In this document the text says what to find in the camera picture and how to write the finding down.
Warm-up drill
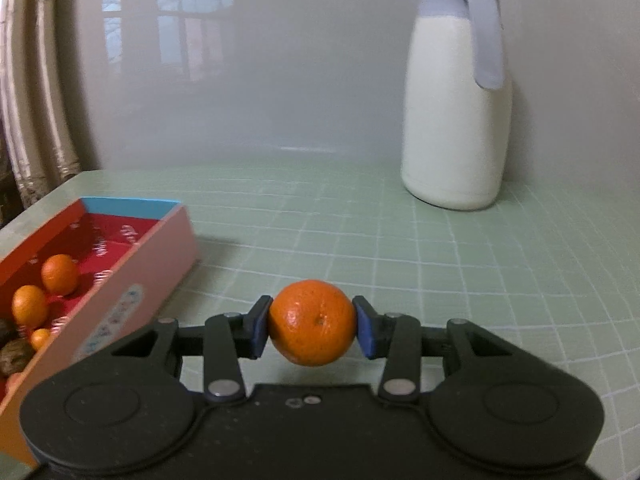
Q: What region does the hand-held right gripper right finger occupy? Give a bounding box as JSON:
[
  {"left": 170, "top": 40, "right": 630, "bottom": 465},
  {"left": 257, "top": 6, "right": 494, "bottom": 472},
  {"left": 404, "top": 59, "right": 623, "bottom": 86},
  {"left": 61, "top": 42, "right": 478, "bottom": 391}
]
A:
[{"left": 351, "top": 296, "right": 526, "bottom": 404}]

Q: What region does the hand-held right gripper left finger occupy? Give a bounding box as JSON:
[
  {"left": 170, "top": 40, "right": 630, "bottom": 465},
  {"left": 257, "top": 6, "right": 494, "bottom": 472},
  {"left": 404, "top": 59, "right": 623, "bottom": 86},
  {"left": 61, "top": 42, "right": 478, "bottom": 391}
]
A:
[{"left": 112, "top": 296, "right": 273, "bottom": 403}]

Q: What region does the orange mandarin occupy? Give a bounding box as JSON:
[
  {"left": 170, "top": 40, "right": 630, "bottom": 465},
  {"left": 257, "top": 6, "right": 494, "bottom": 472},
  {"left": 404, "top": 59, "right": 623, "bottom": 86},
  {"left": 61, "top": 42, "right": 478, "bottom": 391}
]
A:
[
  {"left": 11, "top": 285, "right": 49, "bottom": 327},
  {"left": 268, "top": 279, "right": 357, "bottom": 367},
  {"left": 41, "top": 254, "right": 81, "bottom": 296}
]

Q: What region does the colourful cardboard box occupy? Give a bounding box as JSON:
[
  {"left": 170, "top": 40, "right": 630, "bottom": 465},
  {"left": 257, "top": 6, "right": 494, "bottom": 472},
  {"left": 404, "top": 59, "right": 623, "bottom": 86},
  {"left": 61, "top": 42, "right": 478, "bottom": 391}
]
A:
[{"left": 0, "top": 196, "right": 199, "bottom": 468}]

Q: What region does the green checked tablecloth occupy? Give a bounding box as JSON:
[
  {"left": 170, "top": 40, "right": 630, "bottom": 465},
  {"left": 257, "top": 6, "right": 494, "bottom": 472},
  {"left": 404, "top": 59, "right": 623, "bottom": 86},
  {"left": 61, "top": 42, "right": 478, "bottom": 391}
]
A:
[{"left": 0, "top": 157, "right": 640, "bottom": 480}]

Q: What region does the white thermos jug grey lid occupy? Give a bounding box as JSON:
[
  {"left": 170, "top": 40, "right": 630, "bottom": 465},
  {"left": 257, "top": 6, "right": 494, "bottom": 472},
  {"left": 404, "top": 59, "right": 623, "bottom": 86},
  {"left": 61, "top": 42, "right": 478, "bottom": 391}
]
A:
[{"left": 400, "top": 0, "right": 514, "bottom": 211}]

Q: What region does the beige curtain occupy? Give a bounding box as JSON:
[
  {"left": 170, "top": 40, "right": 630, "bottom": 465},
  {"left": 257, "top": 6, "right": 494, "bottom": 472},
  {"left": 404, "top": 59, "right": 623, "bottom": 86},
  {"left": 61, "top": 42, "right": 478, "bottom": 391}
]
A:
[{"left": 0, "top": 0, "right": 83, "bottom": 211}]

